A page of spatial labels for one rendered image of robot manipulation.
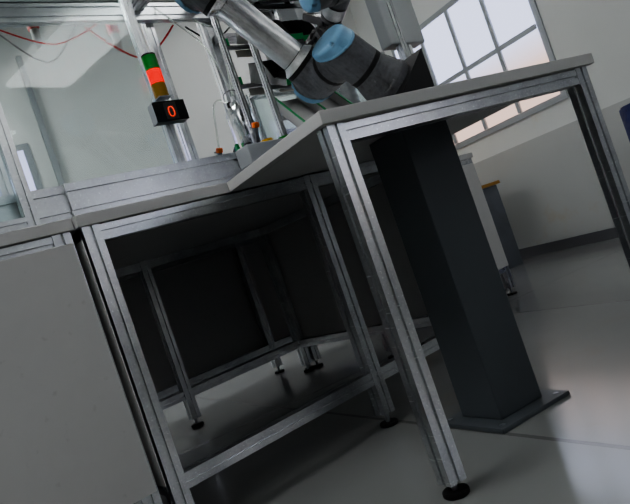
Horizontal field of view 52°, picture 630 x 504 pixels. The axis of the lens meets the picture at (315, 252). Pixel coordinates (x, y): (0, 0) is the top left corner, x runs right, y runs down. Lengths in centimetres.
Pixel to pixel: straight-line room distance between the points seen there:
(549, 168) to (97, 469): 434
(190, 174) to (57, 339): 61
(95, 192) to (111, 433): 61
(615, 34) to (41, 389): 419
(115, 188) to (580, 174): 396
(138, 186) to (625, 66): 370
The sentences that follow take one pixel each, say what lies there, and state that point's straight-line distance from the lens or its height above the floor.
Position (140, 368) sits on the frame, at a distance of 166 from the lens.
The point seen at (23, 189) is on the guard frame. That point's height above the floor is 96.
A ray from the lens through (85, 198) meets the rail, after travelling 176.
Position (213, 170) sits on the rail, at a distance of 194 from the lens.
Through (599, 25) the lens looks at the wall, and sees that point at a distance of 496.
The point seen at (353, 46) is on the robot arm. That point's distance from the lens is 179.
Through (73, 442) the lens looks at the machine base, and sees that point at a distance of 162.
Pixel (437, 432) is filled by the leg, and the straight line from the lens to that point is 142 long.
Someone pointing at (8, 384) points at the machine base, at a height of 53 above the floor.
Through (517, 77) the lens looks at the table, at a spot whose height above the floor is 84.
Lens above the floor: 57
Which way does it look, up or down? 1 degrees up
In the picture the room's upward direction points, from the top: 19 degrees counter-clockwise
